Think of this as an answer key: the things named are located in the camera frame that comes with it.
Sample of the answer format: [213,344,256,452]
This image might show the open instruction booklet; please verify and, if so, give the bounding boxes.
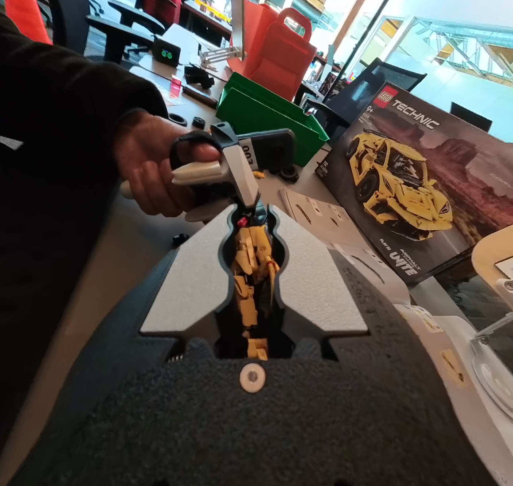
[279,187,469,388]

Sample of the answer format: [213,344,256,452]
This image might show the yellow brick car model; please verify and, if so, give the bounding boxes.
[230,214,281,360]

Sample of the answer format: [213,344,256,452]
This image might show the black device green lights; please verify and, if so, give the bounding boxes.
[153,37,182,68]

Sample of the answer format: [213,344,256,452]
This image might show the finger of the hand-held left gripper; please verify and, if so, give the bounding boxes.
[184,197,238,223]
[220,145,261,211]

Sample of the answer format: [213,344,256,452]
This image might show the car set box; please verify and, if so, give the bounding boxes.
[314,81,513,285]

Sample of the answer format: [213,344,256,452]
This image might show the dark red tote bag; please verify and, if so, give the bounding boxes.
[136,0,183,25]

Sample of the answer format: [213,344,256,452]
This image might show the grey desk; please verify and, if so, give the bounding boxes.
[0,21,513,486]

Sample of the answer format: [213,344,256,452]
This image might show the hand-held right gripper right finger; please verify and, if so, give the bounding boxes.
[268,204,369,340]

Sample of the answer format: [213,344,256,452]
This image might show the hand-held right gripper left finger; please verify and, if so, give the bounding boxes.
[139,203,240,338]

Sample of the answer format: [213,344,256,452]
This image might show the green plastic bin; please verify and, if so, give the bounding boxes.
[216,73,330,167]

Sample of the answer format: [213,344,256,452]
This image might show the small black object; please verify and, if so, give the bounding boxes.
[184,64,216,91]

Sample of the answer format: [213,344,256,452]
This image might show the red plastic bin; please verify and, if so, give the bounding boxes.
[240,1,317,106]

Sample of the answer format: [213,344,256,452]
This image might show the wooden document stand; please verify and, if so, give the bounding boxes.
[431,225,513,454]

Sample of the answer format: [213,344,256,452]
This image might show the black desk monitor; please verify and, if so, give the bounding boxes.
[450,101,493,133]

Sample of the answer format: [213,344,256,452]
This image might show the person's left hand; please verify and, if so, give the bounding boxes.
[113,113,222,217]

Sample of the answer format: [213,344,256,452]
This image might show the white lattice bracket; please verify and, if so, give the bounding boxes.
[200,0,248,67]

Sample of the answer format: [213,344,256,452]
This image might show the orange traffic cone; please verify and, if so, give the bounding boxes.
[2,0,53,45]

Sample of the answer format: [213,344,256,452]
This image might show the brown wooden stick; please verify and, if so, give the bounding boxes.
[181,85,219,109]

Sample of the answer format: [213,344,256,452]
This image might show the black office chair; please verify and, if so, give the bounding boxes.
[333,57,427,114]
[86,0,166,65]

